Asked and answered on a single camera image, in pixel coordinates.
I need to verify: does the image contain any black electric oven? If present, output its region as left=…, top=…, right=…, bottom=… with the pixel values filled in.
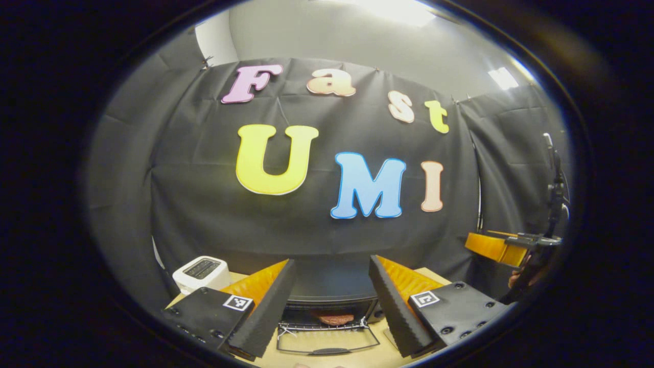
left=276, top=256, right=385, bottom=356

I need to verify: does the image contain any white toaster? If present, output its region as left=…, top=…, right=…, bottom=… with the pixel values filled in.
left=172, top=256, right=232, bottom=296

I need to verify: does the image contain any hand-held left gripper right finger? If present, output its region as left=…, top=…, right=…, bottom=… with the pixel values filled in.
left=368, top=255, right=512, bottom=359

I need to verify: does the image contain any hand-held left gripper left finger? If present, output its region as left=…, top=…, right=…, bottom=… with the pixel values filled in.
left=162, top=258, right=297, bottom=361

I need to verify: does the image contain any black stand pole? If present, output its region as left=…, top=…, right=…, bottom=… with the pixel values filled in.
left=543, top=133, right=571, bottom=237

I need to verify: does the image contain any large ceiling light panel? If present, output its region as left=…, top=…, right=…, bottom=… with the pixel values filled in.
left=355, top=0, right=436, bottom=27

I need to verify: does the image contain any black backdrop cloth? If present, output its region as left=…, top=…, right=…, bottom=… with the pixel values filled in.
left=84, top=33, right=571, bottom=313

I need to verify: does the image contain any small ceiling light panel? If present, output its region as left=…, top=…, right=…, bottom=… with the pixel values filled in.
left=488, top=66, right=520, bottom=90

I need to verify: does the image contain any red-brown roasted meat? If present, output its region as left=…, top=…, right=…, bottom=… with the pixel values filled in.
left=313, top=313, right=355, bottom=327

